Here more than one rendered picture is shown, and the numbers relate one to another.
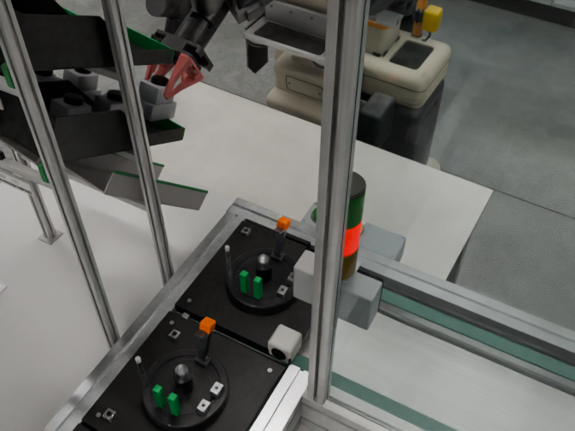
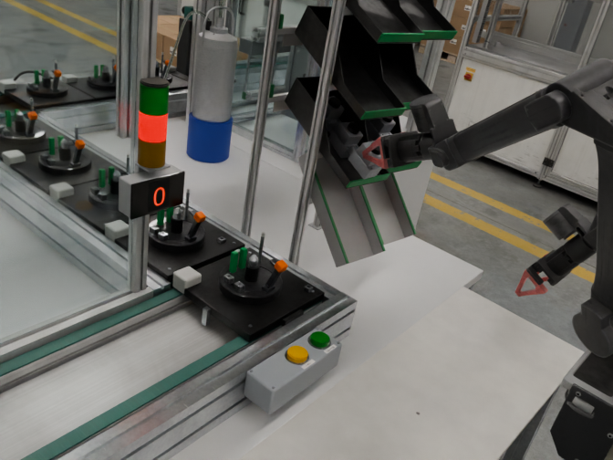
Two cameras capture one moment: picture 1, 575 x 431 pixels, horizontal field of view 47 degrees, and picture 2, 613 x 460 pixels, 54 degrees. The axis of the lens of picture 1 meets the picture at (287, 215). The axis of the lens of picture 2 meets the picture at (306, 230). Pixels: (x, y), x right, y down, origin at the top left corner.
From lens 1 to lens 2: 145 cm
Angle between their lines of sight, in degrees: 74
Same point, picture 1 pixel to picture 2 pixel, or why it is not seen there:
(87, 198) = (398, 268)
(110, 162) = (357, 194)
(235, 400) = (156, 251)
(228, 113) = (525, 367)
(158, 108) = (356, 156)
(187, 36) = (404, 136)
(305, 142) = (480, 415)
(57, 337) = (268, 240)
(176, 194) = (328, 226)
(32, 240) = not seen: hidden behind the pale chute
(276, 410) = not seen: hidden behind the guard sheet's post
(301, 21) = not seen: outside the picture
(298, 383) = (151, 281)
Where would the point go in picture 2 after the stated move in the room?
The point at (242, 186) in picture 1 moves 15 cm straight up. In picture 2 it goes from (406, 350) to (421, 297)
